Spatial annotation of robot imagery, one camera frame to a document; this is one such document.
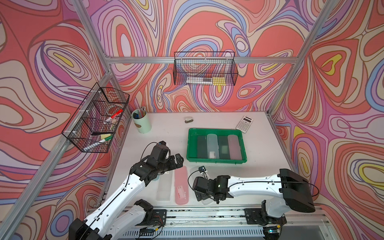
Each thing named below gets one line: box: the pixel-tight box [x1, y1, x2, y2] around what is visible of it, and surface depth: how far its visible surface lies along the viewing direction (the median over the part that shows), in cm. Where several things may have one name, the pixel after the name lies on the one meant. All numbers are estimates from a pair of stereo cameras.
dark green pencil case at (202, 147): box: [197, 135, 208, 159], surface depth 101 cm
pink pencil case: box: [174, 165, 189, 206], surface depth 81 cm
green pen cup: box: [131, 106, 152, 134], surface depth 103 cm
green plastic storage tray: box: [187, 128, 248, 164], surface depth 101 cm
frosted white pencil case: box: [207, 133, 220, 159], surface depth 101 cm
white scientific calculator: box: [236, 115, 254, 134], surface depth 113 cm
